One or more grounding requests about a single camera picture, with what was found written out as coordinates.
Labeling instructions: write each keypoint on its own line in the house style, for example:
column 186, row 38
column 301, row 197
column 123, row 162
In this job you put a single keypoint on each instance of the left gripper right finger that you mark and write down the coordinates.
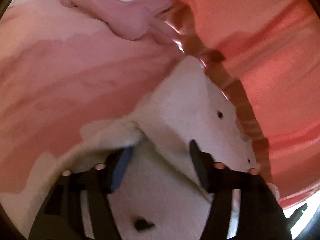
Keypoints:
column 260, row 216

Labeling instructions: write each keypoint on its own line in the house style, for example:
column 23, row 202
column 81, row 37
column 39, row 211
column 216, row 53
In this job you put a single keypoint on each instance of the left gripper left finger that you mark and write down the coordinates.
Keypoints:
column 60, row 216

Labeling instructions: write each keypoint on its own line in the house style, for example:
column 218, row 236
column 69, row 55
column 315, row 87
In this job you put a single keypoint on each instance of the white fleece heart garment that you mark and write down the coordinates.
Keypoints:
column 160, row 196

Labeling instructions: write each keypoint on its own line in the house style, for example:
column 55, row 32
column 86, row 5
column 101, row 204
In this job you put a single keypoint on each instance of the pink bed blanket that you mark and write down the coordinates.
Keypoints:
column 61, row 69

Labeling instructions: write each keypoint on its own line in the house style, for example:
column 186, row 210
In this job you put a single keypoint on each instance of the orange curtain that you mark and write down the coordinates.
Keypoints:
column 264, row 55

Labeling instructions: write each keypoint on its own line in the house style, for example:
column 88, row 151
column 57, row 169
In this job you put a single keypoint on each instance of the pink pouch with white button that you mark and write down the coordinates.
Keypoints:
column 130, row 19

